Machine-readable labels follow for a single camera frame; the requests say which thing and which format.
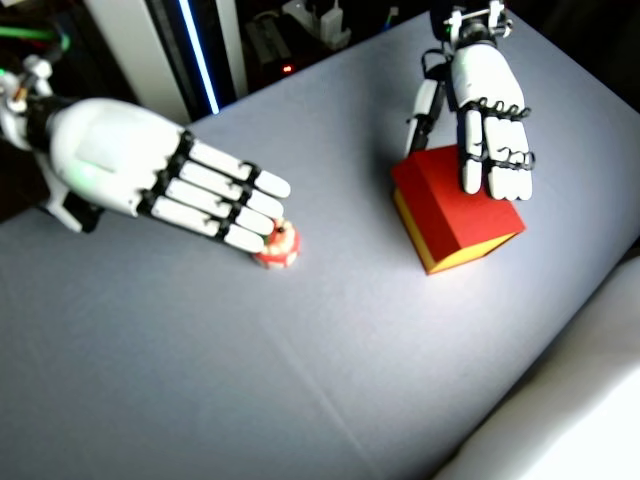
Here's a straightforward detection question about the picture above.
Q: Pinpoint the red box lid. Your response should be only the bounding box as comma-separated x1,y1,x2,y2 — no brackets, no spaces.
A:
391,144,527,264

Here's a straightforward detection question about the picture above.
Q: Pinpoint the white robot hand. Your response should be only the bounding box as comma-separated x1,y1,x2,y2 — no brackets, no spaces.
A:
405,42,535,202
44,97,292,255

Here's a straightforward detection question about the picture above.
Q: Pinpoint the black device with red light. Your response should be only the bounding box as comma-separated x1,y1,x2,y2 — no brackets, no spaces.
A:
247,47,321,92

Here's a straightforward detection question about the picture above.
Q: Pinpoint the grey table cloth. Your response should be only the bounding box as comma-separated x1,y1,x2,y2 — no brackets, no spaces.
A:
0,7,640,480

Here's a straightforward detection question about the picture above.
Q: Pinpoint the white upright panel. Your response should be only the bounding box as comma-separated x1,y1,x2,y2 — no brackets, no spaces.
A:
82,0,194,124

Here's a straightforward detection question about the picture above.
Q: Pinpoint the white backdrop sheet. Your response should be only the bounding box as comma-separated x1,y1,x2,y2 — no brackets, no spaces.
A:
434,249,640,480

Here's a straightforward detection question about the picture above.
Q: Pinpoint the green cable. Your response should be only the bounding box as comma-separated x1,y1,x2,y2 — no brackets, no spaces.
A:
0,25,71,51

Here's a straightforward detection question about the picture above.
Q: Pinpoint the blue light strip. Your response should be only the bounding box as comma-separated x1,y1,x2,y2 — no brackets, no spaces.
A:
177,0,221,115

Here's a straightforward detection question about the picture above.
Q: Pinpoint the white plug adapter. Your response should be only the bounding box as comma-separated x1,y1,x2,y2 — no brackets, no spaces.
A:
283,0,352,50

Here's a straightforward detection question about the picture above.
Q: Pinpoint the small red round object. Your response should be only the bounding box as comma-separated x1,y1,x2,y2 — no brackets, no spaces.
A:
253,219,302,270

